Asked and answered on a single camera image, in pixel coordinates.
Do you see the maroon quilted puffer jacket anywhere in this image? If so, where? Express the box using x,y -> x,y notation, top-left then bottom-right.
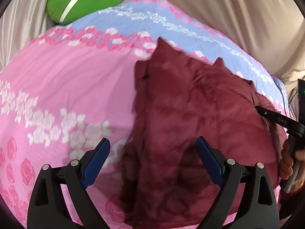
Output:
120,39 -> 286,228

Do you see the person's right hand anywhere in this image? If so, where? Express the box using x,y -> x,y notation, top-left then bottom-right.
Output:
279,136 -> 304,194

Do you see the pink blue floral bedsheet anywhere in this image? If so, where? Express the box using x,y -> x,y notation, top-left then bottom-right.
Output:
1,0 -> 287,228

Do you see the beige fabric headboard cover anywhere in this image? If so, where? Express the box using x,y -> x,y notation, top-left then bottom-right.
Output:
119,0 -> 305,122

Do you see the white satin curtain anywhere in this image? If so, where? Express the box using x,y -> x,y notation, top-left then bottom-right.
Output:
1,0 -> 55,69

